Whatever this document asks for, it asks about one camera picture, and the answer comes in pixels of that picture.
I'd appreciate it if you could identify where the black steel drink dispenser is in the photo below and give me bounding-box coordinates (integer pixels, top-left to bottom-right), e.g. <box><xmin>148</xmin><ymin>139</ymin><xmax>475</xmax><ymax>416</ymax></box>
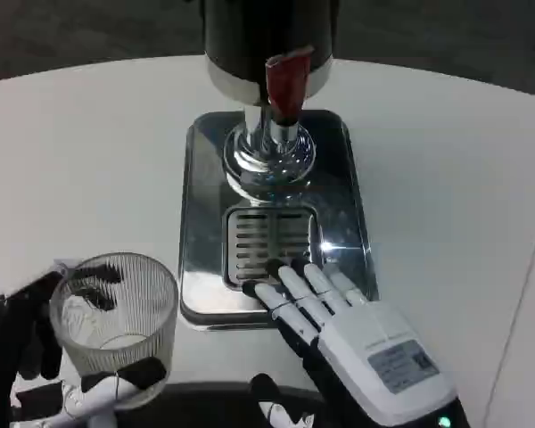
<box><xmin>202</xmin><ymin>0</ymin><xmax>335</xmax><ymax>187</ymax></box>

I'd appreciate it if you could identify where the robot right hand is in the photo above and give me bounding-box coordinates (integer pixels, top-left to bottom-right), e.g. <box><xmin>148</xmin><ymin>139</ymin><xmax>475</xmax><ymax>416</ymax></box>
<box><xmin>242</xmin><ymin>257</ymin><xmax>478</xmax><ymax>428</ymax></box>

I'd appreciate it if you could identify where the clear ribbed glass cup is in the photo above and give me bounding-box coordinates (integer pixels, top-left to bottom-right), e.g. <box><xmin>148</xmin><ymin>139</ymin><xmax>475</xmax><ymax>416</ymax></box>
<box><xmin>48</xmin><ymin>251</ymin><xmax>180</xmax><ymax>399</ymax></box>

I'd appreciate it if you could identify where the red dispenser tap handle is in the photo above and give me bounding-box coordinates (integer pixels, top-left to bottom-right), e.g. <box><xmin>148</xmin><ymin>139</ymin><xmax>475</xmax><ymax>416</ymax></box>
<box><xmin>266</xmin><ymin>44</ymin><xmax>315</xmax><ymax>118</ymax></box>

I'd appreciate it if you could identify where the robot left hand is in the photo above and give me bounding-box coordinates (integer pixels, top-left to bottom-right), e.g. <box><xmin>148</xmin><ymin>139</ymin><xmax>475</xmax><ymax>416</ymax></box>
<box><xmin>0</xmin><ymin>257</ymin><xmax>169</xmax><ymax>428</ymax></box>

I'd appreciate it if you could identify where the steel drip tray grid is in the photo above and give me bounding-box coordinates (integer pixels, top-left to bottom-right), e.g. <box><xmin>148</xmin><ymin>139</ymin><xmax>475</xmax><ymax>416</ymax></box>
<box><xmin>221</xmin><ymin>206</ymin><xmax>325</xmax><ymax>291</ymax></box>

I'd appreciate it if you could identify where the steel drip tray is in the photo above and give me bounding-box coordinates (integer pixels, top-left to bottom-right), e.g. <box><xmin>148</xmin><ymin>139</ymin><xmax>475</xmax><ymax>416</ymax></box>
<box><xmin>178</xmin><ymin>110</ymin><xmax>380</xmax><ymax>332</ymax></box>

